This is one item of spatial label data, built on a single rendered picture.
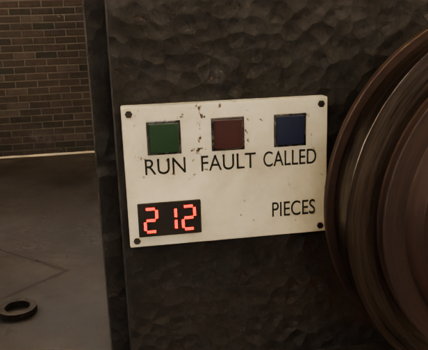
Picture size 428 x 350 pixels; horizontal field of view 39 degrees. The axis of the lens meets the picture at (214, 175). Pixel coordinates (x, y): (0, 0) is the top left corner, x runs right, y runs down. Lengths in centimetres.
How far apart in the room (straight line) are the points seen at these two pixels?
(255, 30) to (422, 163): 26
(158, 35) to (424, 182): 35
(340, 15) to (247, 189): 25
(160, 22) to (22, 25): 603
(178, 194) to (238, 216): 8
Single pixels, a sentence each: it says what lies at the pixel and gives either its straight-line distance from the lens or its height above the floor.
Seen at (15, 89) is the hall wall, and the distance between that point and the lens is 680.
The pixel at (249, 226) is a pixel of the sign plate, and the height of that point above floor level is 108.
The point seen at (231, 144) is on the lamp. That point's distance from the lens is 75.
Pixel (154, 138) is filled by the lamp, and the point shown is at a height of 120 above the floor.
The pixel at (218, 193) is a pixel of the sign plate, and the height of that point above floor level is 112.
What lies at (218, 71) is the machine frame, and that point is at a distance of 76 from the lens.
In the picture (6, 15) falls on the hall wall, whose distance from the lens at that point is 678.
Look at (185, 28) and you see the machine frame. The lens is 75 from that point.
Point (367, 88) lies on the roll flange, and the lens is 72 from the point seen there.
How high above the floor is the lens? 133
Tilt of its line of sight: 14 degrees down
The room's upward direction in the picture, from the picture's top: 2 degrees counter-clockwise
